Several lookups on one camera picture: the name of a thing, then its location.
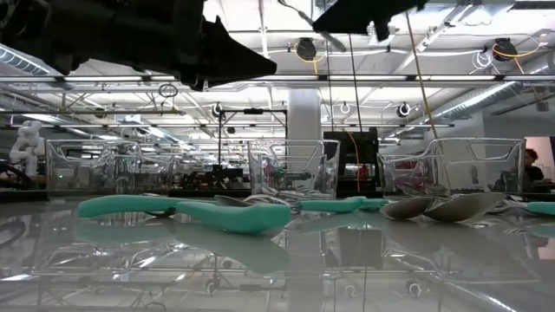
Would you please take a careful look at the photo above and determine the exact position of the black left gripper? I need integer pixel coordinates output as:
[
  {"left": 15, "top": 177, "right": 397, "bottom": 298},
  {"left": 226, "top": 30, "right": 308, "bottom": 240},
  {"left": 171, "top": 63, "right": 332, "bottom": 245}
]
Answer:
[{"left": 0, "top": 0, "right": 278, "bottom": 90}]

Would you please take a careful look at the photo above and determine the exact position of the white building column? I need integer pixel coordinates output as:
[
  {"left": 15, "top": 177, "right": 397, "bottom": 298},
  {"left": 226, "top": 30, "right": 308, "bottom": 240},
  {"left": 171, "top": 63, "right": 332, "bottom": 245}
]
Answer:
[{"left": 287, "top": 88, "right": 323, "bottom": 140}]

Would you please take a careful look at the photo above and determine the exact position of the ceiling light strip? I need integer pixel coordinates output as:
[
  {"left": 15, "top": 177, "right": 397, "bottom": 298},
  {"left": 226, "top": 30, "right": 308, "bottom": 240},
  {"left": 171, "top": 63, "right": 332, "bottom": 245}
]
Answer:
[{"left": 0, "top": 74, "right": 555, "bottom": 83}]

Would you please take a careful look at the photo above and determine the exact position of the black perforated computer case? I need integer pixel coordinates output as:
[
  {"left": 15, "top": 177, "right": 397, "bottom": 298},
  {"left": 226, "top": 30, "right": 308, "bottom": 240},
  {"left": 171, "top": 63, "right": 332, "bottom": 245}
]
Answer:
[{"left": 323, "top": 127, "right": 382, "bottom": 197}]

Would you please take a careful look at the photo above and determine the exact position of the clear plastic bin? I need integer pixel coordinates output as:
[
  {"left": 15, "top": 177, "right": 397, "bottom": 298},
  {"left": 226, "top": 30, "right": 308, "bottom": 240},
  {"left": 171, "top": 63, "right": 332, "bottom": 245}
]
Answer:
[
  {"left": 246, "top": 138, "right": 342, "bottom": 201},
  {"left": 376, "top": 137, "right": 528, "bottom": 199},
  {"left": 45, "top": 138, "right": 175, "bottom": 197}
]

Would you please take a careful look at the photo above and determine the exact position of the person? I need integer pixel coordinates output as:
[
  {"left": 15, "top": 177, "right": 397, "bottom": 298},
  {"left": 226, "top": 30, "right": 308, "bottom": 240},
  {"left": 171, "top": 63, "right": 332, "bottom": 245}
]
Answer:
[{"left": 523, "top": 148, "right": 548, "bottom": 194}]

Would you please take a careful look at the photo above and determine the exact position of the black stand frame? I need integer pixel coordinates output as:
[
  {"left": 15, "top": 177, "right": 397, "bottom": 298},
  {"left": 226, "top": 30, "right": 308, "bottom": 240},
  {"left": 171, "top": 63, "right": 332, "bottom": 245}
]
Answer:
[{"left": 218, "top": 107, "right": 290, "bottom": 168}]

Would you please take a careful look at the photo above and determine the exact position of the yellow cable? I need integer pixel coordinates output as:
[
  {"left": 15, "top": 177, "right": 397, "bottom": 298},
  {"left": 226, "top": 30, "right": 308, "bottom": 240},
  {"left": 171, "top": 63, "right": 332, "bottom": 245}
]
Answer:
[{"left": 402, "top": 8, "right": 452, "bottom": 192}]

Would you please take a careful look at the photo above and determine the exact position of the silver ventilation duct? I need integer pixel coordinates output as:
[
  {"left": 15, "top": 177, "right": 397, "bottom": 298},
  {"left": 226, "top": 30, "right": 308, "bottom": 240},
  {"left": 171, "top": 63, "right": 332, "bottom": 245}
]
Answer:
[{"left": 427, "top": 80, "right": 521, "bottom": 125}]

